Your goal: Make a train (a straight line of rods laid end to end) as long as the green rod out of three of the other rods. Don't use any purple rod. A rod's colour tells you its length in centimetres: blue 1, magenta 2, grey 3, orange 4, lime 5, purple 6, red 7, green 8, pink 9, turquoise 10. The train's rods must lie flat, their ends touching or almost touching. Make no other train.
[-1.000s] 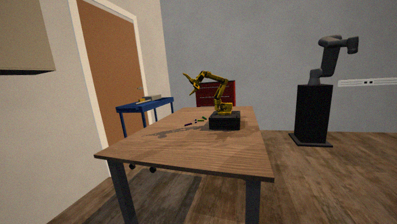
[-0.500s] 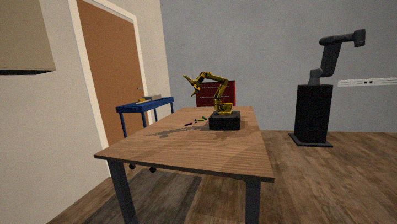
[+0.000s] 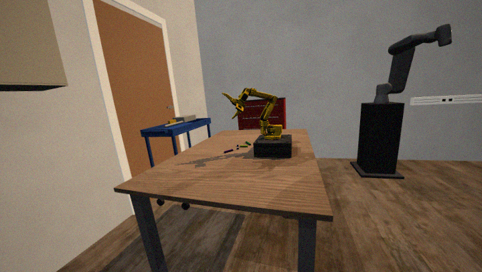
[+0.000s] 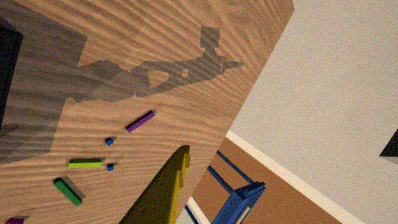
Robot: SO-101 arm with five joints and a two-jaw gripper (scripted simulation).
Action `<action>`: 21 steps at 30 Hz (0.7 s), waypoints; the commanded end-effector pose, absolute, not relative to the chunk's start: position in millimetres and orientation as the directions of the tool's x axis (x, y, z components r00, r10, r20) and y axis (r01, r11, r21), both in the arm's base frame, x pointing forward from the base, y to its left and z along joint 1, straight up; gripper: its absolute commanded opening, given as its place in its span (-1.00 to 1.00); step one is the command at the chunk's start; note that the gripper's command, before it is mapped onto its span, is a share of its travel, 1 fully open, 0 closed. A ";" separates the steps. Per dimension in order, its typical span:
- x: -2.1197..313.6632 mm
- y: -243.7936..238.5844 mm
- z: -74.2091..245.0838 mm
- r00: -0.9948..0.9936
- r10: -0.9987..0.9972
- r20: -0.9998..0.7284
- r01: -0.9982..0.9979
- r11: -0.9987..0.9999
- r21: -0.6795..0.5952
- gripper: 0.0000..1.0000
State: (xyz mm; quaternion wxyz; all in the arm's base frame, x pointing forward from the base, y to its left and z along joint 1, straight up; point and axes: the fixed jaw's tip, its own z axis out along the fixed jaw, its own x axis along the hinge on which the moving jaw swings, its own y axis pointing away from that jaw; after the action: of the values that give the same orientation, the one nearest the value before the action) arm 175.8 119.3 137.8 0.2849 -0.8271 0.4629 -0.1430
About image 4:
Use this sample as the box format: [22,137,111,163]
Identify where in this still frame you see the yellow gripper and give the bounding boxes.
[118,145,191,224]

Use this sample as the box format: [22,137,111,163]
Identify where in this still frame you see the small blue block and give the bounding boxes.
[107,163,114,171]
[105,137,114,146]

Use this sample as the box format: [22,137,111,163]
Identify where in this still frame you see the purple rod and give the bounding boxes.
[125,111,155,132]

